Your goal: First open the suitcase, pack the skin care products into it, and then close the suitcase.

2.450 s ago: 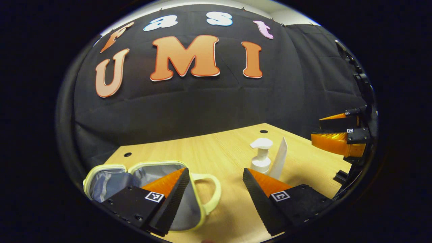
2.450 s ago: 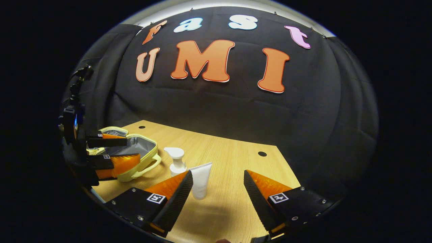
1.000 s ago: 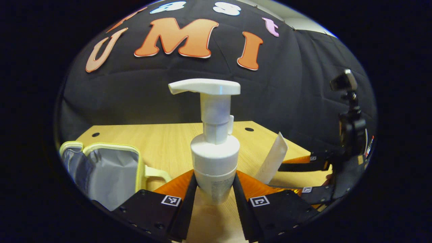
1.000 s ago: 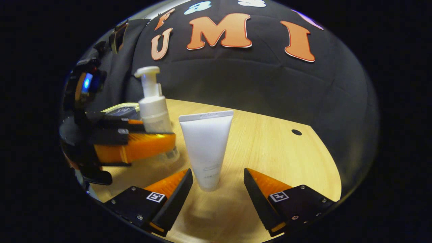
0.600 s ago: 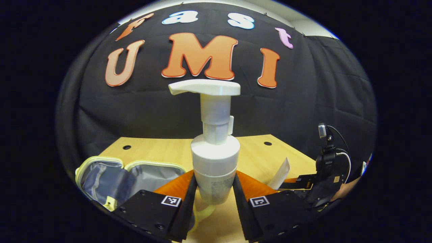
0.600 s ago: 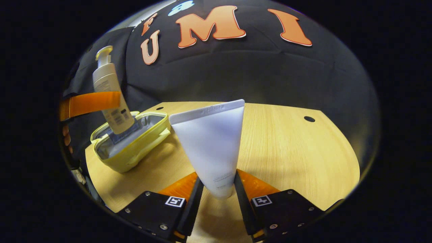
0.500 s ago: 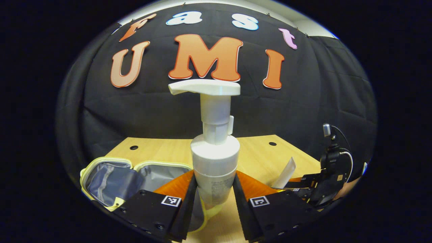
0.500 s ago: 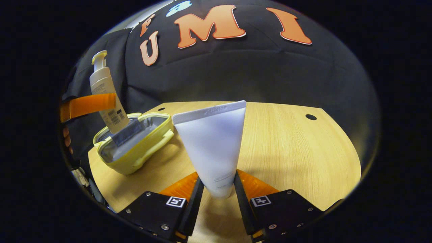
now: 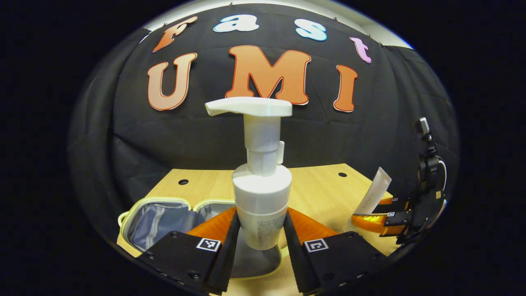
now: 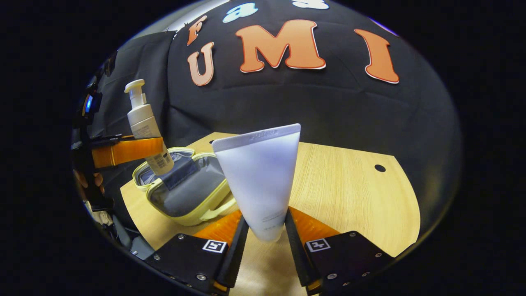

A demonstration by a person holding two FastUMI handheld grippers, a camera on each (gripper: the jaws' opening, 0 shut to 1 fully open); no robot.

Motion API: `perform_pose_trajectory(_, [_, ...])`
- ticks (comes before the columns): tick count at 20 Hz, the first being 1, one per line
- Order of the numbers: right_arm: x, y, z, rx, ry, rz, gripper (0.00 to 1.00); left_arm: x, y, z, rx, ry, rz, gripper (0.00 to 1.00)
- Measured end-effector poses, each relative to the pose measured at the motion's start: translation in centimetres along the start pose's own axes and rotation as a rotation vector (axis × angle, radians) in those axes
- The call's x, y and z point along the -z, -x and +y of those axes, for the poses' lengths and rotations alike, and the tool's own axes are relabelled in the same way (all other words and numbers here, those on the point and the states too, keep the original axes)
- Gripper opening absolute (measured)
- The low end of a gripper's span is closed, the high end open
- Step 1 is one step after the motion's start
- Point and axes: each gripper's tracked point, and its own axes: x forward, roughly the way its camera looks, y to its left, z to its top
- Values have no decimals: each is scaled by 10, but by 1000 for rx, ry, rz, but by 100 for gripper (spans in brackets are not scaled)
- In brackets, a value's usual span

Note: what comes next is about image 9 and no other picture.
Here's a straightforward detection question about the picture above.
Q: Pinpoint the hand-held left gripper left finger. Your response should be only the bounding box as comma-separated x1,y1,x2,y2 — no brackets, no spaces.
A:
138,207,241,296

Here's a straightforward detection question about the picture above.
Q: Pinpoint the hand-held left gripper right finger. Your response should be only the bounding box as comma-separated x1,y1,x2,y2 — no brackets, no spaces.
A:
283,208,389,296

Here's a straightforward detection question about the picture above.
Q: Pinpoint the white translucent cosmetic tube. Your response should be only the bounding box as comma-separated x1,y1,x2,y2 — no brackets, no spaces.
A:
354,167,392,216

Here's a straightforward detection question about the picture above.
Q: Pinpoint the white pump bottle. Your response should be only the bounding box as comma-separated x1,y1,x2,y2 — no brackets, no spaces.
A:
205,97,293,250

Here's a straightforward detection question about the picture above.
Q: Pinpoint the cream yellow suitcase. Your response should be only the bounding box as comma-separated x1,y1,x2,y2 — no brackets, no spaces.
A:
117,197,288,280

